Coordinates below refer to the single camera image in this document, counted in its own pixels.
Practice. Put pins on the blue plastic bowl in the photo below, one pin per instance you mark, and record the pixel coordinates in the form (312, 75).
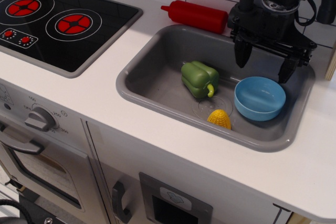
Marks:
(259, 98)

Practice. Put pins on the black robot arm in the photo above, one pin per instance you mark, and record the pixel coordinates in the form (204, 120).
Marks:
(272, 28)

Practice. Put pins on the grey cabinet door handle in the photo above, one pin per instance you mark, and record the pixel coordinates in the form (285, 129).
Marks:
(122, 214)

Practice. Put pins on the grey dispenser panel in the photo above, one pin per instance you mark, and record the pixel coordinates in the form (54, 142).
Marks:
(166, 204)

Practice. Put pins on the grey toy sink basin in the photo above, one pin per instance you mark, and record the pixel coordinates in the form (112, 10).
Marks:
(153, 79)

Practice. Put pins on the dark grey toy faucet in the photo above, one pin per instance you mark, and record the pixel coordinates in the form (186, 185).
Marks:
(326, 1)

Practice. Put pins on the green toy bell pepper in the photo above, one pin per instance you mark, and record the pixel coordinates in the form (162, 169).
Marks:
(199, 78)

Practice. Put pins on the toy oven door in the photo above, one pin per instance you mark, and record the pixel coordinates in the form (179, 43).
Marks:
(61, 174)

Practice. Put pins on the grey oven door handle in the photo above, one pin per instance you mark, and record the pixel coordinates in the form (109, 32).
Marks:
(19, 141)

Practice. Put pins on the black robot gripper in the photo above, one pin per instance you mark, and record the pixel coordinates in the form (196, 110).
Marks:
(273, 33)

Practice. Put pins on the grey oven knob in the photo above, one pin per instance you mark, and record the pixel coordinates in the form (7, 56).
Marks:
(40, 119)

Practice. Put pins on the red ketchup bottle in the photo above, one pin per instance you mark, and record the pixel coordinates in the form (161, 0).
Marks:
(198, 16)

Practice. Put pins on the black toy stovetop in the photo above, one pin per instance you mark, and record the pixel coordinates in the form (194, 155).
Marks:
(63, 36)

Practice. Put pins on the yellow toy corn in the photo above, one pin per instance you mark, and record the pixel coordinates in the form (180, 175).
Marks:
(220, 118)

